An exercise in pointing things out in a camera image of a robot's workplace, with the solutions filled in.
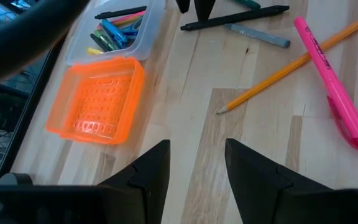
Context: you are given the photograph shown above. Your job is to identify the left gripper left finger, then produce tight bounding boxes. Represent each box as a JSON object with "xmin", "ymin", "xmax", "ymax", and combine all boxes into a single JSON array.
[{"xmin": 97, "ymin": 139, "xmax": 172, "ymax": 224}]

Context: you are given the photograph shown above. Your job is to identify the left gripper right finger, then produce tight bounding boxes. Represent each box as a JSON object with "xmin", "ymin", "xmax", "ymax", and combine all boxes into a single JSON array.
[{"xmin": 224, "ymin": 138, "xmax": 334, "ymax": 224}]

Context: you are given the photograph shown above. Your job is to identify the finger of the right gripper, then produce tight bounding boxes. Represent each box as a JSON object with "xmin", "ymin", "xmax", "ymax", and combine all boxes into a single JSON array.
[
  {"xmin": 175, "ymin": 0, "xmax": 191, "ymax": 14},
  {"xmin": 193, "ymin": 0, "xmax": 218, "ymax": 22}
]

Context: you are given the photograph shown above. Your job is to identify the black pen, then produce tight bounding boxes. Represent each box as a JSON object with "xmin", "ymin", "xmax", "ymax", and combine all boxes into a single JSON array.
[
  {"xmin": 180, "ymin": 4, "xmax": 290, "ymax": 32},
  {"xmin": 94, "ymin": 5, "xmax": 148, "ymax": 21}
]

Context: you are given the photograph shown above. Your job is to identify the dark green marker white print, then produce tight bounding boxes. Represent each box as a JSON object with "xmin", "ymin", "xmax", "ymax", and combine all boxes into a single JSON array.
[{"xmin": 232, "ymin": 0, "xmax": 262, "ymax": 10}]

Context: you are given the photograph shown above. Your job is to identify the pink highlighter marker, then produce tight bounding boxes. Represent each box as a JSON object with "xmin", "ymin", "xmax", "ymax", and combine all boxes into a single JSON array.
[{"xmin": 109, "ymin": 10, "xmax": 147, "ymax": 25}]

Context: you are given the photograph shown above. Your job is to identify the clear plastic supply box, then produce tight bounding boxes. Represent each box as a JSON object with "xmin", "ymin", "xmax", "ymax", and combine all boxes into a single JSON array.
[{"xmin": 65, "ymin": 0, "xmax": 167, "ymax": 66}]

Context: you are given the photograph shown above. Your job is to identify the blue handled scissors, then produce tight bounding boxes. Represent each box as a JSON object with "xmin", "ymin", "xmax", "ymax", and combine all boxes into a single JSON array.
[{"xmin": 120, "ymin": 17, "xmax": 145, "ymax": 40}]

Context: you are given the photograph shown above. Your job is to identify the light grey marker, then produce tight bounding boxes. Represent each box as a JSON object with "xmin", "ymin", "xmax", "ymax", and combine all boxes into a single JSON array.
[{"xmin": 224, "ymin": 23, "xmax": 291, "ymax": 49}]

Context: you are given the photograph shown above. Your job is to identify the blue pen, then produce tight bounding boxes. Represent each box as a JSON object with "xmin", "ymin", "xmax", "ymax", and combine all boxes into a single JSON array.
[{"xmin": 101, "ymin": 19, "xmax": 128, "ymax": 45}]

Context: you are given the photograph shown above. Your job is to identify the light green pen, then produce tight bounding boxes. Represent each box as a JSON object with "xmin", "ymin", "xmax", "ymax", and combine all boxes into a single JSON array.
[{"xmin": 93, "ymin": 29, "xmax": 117, "ymax": 52}]

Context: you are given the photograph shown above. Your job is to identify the orange plastic tray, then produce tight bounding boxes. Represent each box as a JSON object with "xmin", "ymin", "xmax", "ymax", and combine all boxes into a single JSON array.
[{"xmin": 45, "ymin": 56, "xmax": 146, "ymax": 146}]

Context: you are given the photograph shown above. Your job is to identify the dark green pen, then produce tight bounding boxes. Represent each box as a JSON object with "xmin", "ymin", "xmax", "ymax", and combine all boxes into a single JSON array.
[{"xmin": 89, "ymin": 32, "xmax": 109, "ymax": 53}]

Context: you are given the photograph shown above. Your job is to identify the yellow highlighter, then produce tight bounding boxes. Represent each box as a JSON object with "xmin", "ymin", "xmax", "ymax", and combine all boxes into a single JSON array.
[{"xmin": 86, "ymin": 47, "xmax": 105, "ymax": 57}]

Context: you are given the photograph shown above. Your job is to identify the orange pencil blue eraser cap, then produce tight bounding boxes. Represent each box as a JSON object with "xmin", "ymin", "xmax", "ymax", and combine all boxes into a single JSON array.
[{"xmin": 216, "ymin": 8, "xmax": 358, "ymax": 115}]

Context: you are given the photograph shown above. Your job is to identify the pink highlighter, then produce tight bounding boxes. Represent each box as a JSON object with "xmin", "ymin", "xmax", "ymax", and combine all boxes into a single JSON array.
[{"xmin": 293, "ymin": 16, "xmax": 358, "ymax": 154}]

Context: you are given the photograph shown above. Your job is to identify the black device green light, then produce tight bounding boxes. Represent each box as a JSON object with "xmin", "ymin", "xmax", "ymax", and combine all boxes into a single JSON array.
[{"xmin": 0, "ymin": 82, "xmax": 39, "ymax": 133}]

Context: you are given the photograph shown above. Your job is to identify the black table frame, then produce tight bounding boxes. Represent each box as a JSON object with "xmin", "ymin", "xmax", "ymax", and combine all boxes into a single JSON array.
[{"xmin": 0, "ymin": 34, "xmax": 68, "ymax": 185}]

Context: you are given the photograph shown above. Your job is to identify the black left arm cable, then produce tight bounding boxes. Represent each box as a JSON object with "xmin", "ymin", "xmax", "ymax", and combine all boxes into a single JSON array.
[{"xmin": 0, "ymin": 0, "xmax": 90, "ymax": 88}]

